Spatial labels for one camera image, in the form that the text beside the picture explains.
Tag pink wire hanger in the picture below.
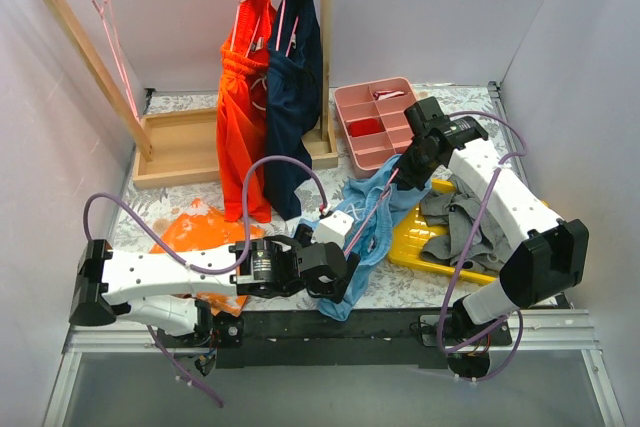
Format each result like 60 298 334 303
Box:
344 168 399 258
91 0 140 122

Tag light blue shorts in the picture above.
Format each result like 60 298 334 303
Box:
296 156 428 321

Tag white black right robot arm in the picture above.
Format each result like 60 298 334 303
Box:
393 97 589 346

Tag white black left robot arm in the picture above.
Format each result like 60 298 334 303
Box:
69 236 360 347

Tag grey shorts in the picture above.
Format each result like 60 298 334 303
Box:
419 175 511 272

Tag navy blue hanging shorts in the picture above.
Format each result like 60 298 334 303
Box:
262 0 325 221

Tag orange hanging shorts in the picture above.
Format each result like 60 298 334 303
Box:
216 0 276 221

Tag pink hanger with navy shorts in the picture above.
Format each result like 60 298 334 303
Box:
276 0 299 57

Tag pink hanger with orange shorts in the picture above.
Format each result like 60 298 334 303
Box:
229 0 249 52

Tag yellow plastic tray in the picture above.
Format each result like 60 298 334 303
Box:
388 179 515 285

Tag pink divided organizer box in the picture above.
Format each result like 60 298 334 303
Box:
334 77 417 179

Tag red white cloth in organizer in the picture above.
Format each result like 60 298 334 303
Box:
372 90 406 101

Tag orange white folded cloth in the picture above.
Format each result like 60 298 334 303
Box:
152 198 248 317

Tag wooden clothes rack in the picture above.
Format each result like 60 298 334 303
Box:
42 0 338 189

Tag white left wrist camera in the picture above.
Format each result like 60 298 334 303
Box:
312 211 354 248

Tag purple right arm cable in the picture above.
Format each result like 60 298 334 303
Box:
435 110 530 381

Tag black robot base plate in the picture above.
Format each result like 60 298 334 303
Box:
154 307 516 381

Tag aluminium frame rail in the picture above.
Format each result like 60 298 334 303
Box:
45 309 624 426

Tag pink wire hanger on rack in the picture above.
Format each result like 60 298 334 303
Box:
91 0 140 122

